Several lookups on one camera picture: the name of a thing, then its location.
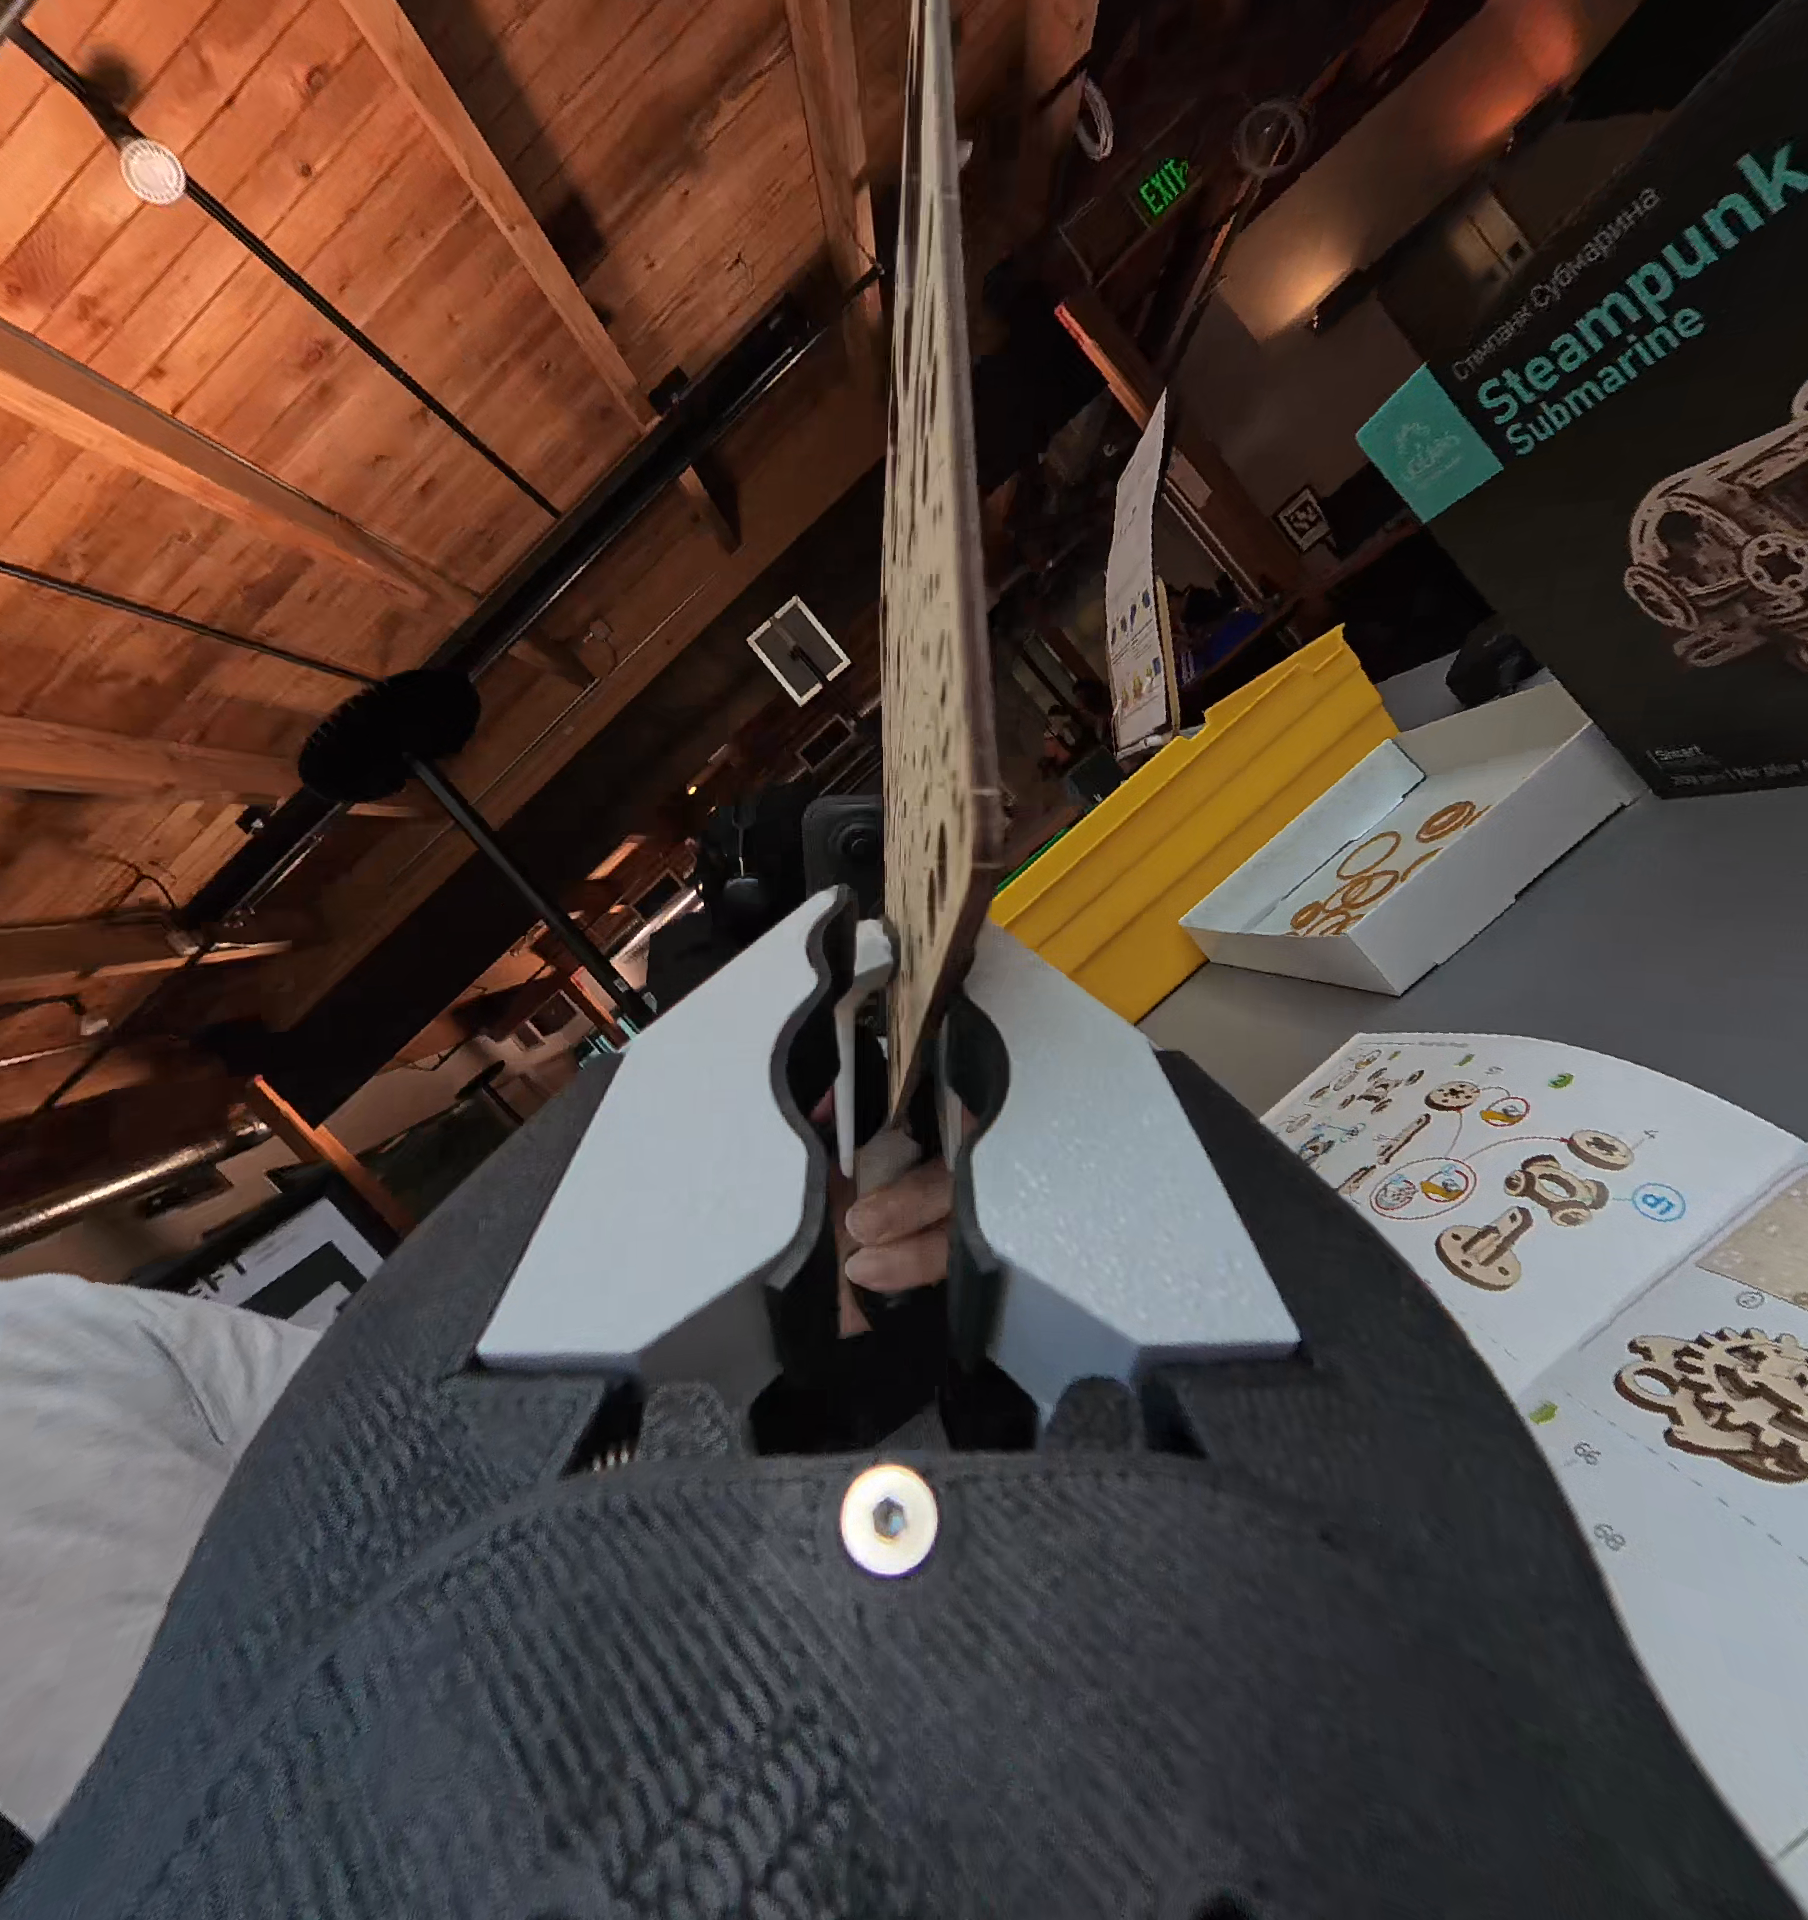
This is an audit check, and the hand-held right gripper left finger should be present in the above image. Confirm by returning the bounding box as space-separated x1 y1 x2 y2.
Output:
474 883 863 1454

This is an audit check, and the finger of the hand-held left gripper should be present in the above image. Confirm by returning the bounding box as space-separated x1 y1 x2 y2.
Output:
833 916 901 1181

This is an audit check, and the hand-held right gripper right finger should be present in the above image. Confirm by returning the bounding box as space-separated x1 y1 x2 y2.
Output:
936 922 1302 1454

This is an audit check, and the wooden laser-cut parts sheet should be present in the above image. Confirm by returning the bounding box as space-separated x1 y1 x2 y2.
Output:
878 0 1009 1144

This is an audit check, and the yellow plastic bin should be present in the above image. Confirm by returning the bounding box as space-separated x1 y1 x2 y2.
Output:
989 626 1402 1022

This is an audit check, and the person's left hand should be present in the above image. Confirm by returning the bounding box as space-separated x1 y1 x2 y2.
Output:
841 1163 949 1294

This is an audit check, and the white framed hanging panel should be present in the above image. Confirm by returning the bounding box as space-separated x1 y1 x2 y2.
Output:
748 593 853 704

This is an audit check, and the black white marker board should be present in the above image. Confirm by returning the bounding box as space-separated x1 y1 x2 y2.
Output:
173 1194 395 1334

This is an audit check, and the wooden stand with paper sheet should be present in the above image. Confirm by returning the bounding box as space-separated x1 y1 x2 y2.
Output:
1101 393 1185 766

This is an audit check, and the pile of tan rubber bands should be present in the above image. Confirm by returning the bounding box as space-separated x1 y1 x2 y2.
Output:
1285 797 1488 940

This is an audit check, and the black round ceiling fixture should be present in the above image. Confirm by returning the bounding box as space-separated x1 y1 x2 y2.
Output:
296 666 658 1038

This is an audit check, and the white cardboard tray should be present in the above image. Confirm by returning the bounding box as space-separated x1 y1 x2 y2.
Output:
1179 677 1645 996

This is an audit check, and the assembly instruction booklet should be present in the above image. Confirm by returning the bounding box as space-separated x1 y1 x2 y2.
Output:
1262 1030 1808 1920

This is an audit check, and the black power brick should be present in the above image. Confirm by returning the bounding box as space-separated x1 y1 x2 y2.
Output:
1444 622 1544 704

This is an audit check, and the black model kit box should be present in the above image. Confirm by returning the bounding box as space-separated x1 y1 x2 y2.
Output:
1354 0 1808 801

